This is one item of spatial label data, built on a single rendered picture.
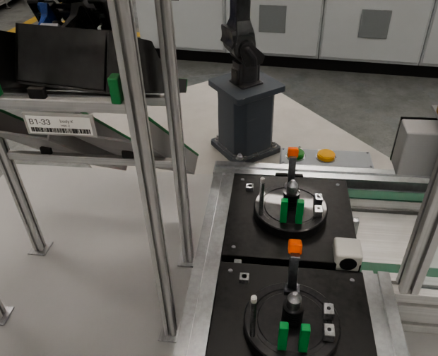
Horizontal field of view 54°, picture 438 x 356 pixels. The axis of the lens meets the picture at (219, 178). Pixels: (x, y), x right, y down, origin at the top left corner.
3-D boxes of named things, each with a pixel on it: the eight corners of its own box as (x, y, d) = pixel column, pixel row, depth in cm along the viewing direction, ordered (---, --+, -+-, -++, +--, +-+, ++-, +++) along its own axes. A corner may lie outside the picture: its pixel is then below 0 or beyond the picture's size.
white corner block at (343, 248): (330, 251, 79) (333, 235, 76) (356, 253, 78) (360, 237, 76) (333, 271, 75) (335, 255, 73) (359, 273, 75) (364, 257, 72)
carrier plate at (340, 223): (234, 180, 96) (234, 172, 95) (345, 186, 94) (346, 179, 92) (221, 262, 78) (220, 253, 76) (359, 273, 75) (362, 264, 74)
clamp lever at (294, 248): (285, 283, 68) (288, 238, 66) (298, 284, 67) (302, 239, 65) (285, 295, 64) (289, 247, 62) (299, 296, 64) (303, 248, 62)
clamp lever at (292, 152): (285, 183, 88) (287, 146, 86) (295, 184, 88) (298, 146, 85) (285, 188, 84) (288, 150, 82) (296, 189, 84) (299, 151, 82)
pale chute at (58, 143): (73, 162, 97) (78, 142, 98) (126, 171, 94) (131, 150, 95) (-21, 129, 70) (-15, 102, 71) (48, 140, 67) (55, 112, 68)
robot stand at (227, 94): (251, 129, 131) (253, 66, 119) (281, 151, 121) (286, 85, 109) (210, 143, 125) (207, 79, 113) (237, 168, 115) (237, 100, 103)
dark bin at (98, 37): (121, 85, 82) (123, 44, 81) (186, 92, 79) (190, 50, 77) (15, 82, 56) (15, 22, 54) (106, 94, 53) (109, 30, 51)
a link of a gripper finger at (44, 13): (53, 31, 84) (36, 2, 80) (67, 31, 82) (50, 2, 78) (30, 53, 80) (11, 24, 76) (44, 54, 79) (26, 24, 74)
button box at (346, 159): (279, 167, 109) (280, 146, 105) (365, 171, 106) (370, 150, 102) (278, 184, 103) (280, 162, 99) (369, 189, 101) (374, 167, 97)
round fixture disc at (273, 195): (255, 188, 91) (256, 181, 90) (323, 193, 89) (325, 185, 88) (251, 236, 80) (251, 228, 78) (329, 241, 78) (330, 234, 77)
